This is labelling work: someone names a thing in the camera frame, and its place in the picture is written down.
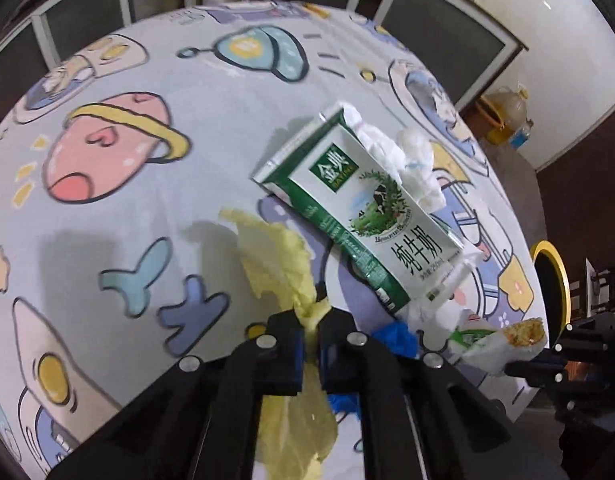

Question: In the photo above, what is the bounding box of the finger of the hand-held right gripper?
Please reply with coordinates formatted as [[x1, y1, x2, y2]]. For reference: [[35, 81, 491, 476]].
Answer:
[[550, 309, 615, 362], [505, 355, 615, 415]]

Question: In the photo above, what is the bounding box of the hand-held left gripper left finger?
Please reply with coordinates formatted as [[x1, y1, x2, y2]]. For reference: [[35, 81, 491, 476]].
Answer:
[[48, 310, 308, 480]]

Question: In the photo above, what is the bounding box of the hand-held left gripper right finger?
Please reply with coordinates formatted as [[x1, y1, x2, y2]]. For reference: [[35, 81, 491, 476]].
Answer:
[[317, 310, 573, 480]]

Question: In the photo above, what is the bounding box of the white food print packet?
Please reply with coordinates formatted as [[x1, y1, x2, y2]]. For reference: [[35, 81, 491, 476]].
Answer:
[[447, 316, 547, 378]]

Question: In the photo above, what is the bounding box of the yellow rimmed waste bin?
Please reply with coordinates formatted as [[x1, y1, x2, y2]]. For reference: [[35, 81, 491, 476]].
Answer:
[[531, 240, 573, 333]]

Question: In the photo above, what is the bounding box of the yellow tissue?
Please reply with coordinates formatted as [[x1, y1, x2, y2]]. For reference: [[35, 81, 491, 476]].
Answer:
[[218, 207, 338, 480]]

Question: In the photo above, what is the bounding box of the white crumpled tissue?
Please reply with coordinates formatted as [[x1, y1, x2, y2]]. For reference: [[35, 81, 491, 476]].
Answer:
[[402, 290, 488, 342]]

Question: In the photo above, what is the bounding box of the green white milk carton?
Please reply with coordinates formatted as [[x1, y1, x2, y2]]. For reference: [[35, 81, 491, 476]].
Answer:
[[251, 101, 465, 316]]

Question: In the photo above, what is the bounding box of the cartoon printed tablecloth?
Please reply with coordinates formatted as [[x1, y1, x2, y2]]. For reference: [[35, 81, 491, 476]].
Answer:
[[0, 0, 543, 480]]

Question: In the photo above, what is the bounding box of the small blue label bottle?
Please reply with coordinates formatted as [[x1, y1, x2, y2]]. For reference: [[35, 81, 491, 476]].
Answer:
[[510, 120, 534, 150]]

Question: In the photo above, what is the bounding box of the lavender crumpled bag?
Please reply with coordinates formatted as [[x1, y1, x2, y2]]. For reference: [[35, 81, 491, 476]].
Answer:
[[342, 102, 448, 208]]

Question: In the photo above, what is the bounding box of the yellow plastic bucket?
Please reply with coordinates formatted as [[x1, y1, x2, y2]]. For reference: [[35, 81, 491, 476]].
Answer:
[[480, 95, 511, 144]]

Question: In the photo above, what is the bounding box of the large cooking oil bottle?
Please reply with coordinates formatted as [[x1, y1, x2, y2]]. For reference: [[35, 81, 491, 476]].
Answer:
[[487, 85, 531, 128]]

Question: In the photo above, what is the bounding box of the kitchen counter cabinet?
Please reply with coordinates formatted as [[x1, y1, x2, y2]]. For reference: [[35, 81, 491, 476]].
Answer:
[[0, 0, 531, 111]]

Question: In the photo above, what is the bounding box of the black metal frame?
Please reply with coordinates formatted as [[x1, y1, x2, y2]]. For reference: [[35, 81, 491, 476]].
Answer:
[[585, 257, 615, 313]]

